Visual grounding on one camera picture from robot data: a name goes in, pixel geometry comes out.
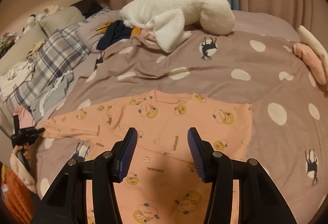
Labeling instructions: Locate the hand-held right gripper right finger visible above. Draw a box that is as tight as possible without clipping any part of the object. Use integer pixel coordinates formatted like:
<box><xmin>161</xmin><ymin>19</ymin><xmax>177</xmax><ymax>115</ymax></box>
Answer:
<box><xmin>187</xmin><ymin>127</ymin><xmax>298</xmax><ymax>224</ymax></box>

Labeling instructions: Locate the heap of plush toys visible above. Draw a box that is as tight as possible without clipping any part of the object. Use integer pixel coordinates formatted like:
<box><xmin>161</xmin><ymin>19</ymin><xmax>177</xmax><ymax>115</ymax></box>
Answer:
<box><xmin>23</xmin><ymin>5</ymin><xmax>64</xmax><ymax>33</ymax></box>

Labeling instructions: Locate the pile of beige small clothes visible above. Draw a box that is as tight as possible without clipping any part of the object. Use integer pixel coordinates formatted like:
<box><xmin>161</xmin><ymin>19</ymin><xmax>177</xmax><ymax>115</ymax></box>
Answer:
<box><xmin>27</xmin><ymin>40</ymin><xmax>48</xmax><ymax>60</ymax></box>

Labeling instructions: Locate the small pink cloth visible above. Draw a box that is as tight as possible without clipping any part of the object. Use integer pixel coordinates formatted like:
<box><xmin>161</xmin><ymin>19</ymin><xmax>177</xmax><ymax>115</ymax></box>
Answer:
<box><xmin>141</xmin><ymin>29</ymin><xmax>158</xmax><ymax>41</ymax></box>

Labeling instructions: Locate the cream folded cloth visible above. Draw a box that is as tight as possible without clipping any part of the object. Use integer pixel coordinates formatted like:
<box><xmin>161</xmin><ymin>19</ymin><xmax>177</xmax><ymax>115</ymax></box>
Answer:
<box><xmin>297</xmin><ymin>25</ymin><xmax>328</xmax><ymax>78</ymax></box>

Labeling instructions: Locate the white plush blanket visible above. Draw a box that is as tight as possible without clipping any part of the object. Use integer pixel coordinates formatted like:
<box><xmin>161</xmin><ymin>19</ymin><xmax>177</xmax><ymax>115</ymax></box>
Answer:
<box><xmin>119</xmin><ymin>0</ymin><xmax>236</xmax><ymax>53</ymax></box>

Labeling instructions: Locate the dark navy garment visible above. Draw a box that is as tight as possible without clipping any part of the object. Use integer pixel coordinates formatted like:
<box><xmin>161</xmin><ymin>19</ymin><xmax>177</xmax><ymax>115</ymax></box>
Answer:
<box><xmin>96</xmin><ymin>20</ymin><xmax>134</xmax><ymax>51</ymax></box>

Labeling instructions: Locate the light blue ruffled garment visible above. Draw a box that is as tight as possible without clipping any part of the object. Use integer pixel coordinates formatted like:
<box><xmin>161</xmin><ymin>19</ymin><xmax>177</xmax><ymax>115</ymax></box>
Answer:
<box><xmin>28</xmin><ymin>72</ymin><xmax>75</xmax><ymax>122</ymax></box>

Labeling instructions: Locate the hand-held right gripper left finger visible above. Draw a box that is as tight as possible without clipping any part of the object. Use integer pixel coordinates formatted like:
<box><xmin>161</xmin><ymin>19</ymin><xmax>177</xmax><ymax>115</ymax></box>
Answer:
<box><xmin>31</xmin><ymin>127</ymin><xmax>139</xmax><ymax>224</ymax></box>

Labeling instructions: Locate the person's left hand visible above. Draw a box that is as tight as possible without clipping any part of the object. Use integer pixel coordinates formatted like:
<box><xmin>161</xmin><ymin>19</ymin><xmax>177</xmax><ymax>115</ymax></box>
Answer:
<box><xmin>10</xmin><ymin>145</ymin><xmax>32</xmax><ymax>163</ymax></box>

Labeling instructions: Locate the dark brown cloth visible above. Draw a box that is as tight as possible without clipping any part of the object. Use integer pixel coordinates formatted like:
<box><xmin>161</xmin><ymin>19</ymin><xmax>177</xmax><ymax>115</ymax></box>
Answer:
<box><xmin>70</xmin><ymin>0</ymin><xmax>104</xmax><ymax>19</ymax></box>

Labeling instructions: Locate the mauve spotted bed cover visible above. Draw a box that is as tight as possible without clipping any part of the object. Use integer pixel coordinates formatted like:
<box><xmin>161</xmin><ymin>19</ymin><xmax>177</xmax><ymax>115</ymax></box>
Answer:
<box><xmin>33</xmin><ymin>10</ymin><xmax>328</xmax><ymax>224</ymax></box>

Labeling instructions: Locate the pink printed pajama top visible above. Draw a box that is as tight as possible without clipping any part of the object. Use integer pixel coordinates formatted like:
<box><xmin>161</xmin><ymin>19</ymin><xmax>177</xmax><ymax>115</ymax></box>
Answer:
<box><xmin>42</xmin><ymin>89</ymin><xmax>254</xmax><ymax>224</ymax></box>

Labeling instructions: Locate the person's left forearm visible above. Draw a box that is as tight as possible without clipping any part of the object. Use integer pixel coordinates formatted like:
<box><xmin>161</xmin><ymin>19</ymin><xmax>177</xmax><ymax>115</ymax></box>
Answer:
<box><xmin>2</xmin><ymin>154</ymin><xmax>39</xmax><ymax>219</ymax></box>

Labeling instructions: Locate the pile of white clothes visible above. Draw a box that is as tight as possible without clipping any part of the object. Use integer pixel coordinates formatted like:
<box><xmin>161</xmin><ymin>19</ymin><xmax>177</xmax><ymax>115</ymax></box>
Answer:
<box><xmin>5</xmin><ymin>60</ymin><xmax>36</xmax><ymax>81</ymax></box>

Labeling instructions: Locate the pink folded cloth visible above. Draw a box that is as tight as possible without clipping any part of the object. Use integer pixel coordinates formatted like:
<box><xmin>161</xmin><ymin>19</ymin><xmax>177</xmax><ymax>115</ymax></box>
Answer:
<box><xmin>293</xmin><ymin>42</ymin><xmax>325</xmax><ymax>85</ymax></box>

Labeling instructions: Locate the plaid pillow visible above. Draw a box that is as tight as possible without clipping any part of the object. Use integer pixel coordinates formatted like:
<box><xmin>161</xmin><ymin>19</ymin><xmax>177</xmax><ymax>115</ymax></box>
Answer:
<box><xmin>0</xmin><ymin>7</ymin><xmax>112</xmax><ymax>112</ymax></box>

